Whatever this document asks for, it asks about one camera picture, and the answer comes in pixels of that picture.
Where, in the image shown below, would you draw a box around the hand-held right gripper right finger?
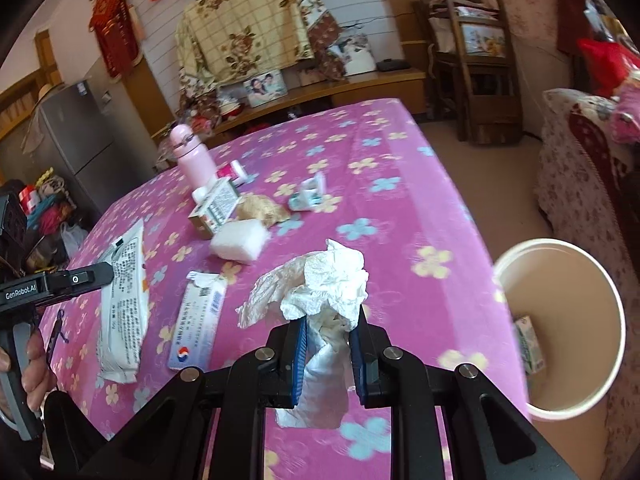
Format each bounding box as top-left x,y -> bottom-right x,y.
349,307 -> 581,480

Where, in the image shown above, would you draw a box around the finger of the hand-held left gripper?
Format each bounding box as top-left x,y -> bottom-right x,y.
50,261 -> 116,297

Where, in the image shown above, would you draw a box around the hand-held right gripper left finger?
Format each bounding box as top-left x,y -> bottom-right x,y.
75,316 -> 307,480

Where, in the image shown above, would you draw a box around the white snack packet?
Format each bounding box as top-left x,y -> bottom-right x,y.
96,219 -> 151,383

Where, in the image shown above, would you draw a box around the white tissue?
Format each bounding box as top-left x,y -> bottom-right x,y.
236,239 -> 371,428

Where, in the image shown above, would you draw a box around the green packet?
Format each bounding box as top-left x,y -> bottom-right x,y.
514,315 -> 546,375

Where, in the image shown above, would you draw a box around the white round bin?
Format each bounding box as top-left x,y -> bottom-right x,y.
492,239 -> 627,421

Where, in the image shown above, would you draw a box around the person's left hand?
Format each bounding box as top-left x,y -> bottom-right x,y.
0,332 -> 57,409

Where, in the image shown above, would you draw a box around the white plastic bag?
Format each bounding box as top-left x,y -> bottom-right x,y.
60,222 -> 90,258

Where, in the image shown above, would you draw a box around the pile of clothes and bags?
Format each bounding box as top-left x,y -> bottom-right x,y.
20,172 -> 93,271

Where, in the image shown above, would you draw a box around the flat white blue box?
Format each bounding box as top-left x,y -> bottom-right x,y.
168,280 -> 227,372

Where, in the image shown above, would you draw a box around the white foam block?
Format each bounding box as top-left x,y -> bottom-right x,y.
210,219 -> 268,264

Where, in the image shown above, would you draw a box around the grey refrigerator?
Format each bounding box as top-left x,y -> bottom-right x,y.
37,80 -> 118,211

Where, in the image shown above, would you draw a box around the crumpled beige paper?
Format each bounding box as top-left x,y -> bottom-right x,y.
235,194 -> 291,226

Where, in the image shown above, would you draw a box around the colourful medicine box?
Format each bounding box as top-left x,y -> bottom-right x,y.
188,180 -> 240,238

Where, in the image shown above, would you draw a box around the pink floral tablecloth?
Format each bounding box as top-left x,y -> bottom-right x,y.
47,97 -> 531,480

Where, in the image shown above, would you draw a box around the crushed teal white carton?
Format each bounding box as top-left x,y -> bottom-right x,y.
288,172 -> 327,212

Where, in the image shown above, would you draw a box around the small white bottle pink label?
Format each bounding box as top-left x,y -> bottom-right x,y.
216,160 -> 251,188

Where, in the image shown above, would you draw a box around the pile of plastic bags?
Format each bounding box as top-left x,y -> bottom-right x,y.
175,90 -> 223,131

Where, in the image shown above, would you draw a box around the red hanging decoration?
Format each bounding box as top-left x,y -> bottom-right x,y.
89,0 -> 141,78

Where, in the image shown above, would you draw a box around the wooden cabinet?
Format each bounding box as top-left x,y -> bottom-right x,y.
150,67 -> 428,151

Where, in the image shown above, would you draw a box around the wooden chair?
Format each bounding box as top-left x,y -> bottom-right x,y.
412,0 -> 523,143

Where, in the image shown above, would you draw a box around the floral covered sofa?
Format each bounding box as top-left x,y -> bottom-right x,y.
537,87 -> 640,311

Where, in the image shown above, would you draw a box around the beige floral cloth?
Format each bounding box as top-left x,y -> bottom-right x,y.
175,0 -> 346,106

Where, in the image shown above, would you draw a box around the white paper bag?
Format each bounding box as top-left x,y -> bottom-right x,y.
345,35 -> 376,73

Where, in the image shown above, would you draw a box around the printed cushion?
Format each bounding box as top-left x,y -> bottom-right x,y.
460,22 -> 506,56

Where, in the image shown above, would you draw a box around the red plastic bag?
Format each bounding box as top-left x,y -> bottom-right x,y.
577,37 -> 640,98

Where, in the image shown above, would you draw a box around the large photo frame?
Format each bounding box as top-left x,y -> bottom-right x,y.
243,71 -> 288,108

